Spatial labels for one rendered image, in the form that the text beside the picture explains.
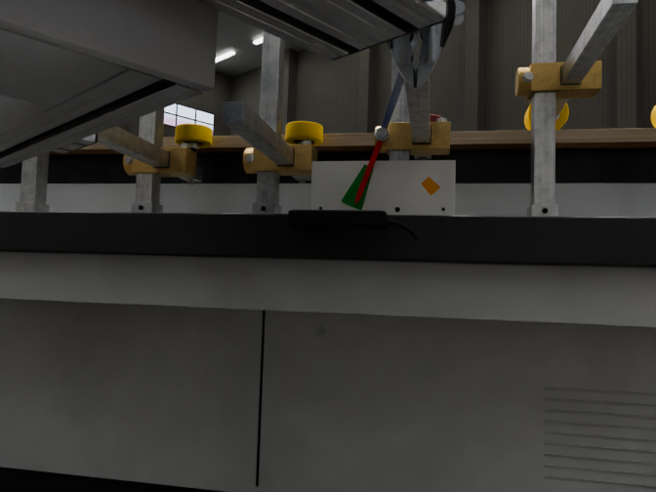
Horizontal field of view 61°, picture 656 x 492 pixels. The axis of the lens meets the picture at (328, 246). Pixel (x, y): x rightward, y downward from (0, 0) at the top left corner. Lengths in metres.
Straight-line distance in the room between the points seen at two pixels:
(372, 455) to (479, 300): 0.45
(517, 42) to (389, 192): 10.84
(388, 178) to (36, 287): 0.75
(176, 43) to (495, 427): 1.08
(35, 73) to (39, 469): 1.34
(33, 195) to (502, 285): 0.94
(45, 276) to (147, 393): 0.36
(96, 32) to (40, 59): 0.03
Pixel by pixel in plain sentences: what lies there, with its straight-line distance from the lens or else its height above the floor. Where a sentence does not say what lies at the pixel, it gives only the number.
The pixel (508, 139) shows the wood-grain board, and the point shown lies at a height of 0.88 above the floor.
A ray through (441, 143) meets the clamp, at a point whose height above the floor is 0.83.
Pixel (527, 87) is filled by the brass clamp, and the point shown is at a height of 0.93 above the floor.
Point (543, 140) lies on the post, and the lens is 1.05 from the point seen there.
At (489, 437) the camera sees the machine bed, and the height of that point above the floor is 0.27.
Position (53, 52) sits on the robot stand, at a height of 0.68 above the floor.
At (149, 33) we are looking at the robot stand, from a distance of 0.31.
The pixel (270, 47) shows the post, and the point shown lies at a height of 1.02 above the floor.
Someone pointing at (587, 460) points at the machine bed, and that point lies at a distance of 1.30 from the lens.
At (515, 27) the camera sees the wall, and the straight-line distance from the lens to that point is 11.93.
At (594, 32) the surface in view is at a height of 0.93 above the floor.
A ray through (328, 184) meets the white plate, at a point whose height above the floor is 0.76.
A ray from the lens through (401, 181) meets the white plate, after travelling 1.01.
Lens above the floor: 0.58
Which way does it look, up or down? 4 degrees up
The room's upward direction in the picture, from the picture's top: 2 degrees clockwise
